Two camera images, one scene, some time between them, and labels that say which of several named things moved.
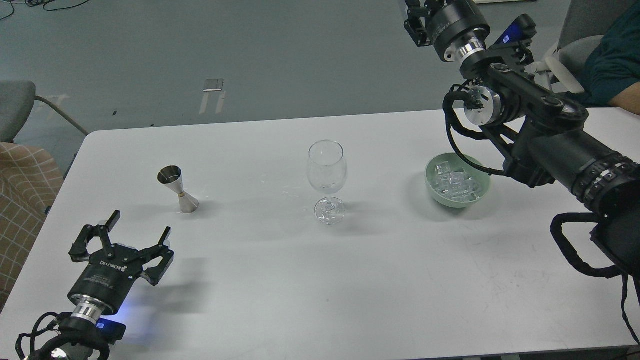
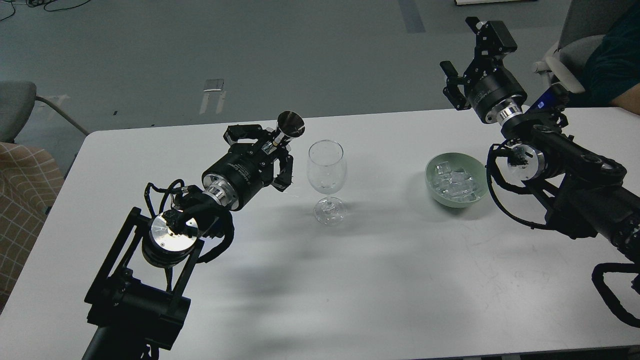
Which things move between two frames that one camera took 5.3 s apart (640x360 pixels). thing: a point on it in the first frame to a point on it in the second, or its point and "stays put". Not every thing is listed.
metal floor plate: [213, 85] stays put
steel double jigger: [172, 176] to [289, 125]
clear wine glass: [327, 171] stays put
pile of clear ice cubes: [457, 185] stays put
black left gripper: [103, 283] to [247, 168]
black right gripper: [459, 28] to [491, 92]
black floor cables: [33, 3] stays put
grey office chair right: [586, 23] stays put
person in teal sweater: [612, 71] stays put
